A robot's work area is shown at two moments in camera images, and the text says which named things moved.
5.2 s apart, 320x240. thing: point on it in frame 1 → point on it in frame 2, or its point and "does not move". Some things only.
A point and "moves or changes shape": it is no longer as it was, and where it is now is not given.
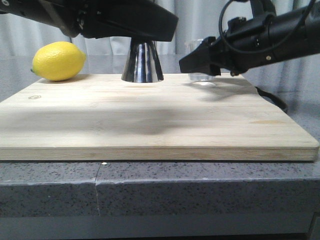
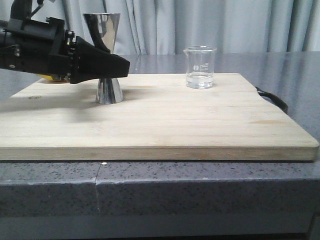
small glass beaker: [190, 44] moves or changes shape
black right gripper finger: [143, 19] → [92, 62]
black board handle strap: [281, 103] does not move
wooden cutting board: [103, 117] does not move
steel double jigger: [143, 63] → [102, 27]
